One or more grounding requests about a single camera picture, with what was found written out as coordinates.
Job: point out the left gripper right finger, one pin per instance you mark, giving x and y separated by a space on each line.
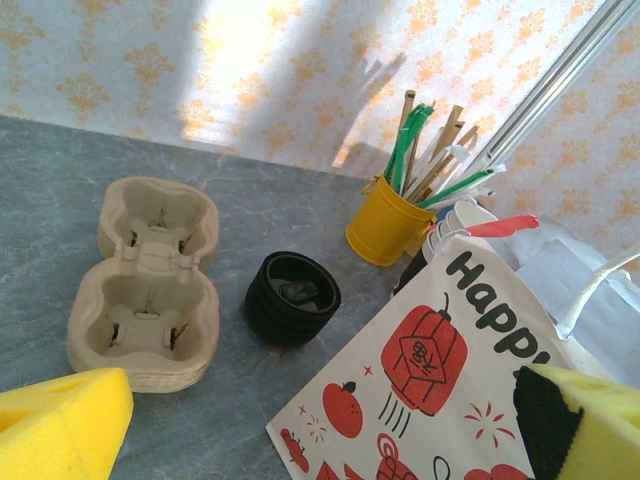
600 430

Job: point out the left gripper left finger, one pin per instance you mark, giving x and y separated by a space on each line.
55 435

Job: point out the red white paper bag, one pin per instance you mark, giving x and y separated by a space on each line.
425 350

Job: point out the stack of cardboard cup carriers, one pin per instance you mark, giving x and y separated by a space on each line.
145 260

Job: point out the stack of black cup lids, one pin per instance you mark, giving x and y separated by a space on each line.
280 320

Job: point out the stack of paper cups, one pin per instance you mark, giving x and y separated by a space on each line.
465 215

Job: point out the white wrapped straw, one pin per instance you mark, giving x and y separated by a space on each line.
442 170
465 182

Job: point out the yellow metal bucket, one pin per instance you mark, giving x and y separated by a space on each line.
380 230

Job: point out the brown paper straw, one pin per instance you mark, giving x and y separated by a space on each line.
450 125
469 137

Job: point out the green straw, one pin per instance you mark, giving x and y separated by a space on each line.
417 135
405 145

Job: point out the thin tan paper straw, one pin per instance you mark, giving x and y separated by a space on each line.
407 107

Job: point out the aluminium corner post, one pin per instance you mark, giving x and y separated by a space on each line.
550 90

